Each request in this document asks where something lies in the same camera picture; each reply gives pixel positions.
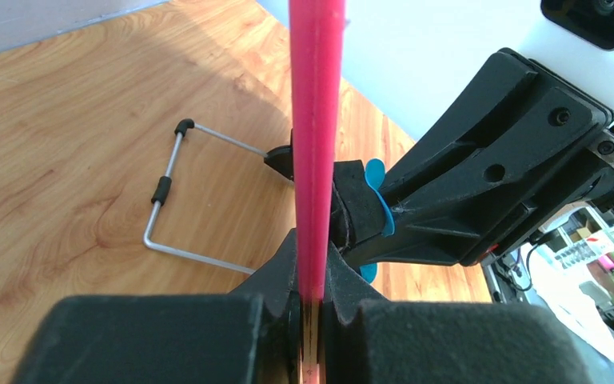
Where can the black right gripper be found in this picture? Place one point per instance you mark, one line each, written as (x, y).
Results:
(517, 144)

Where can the white cloth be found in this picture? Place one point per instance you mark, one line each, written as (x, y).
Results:
(572, 307)

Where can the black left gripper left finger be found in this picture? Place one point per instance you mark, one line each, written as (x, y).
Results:
(249, 335)

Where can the blue black whiteboard eraser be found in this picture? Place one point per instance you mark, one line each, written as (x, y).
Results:
(358, 212)

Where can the pink framed whiteboard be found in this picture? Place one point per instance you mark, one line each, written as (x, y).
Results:
(316, 30)

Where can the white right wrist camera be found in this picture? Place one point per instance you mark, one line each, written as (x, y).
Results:
(575, 40)

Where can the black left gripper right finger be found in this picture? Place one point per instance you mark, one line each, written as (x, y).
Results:
(370, 339)

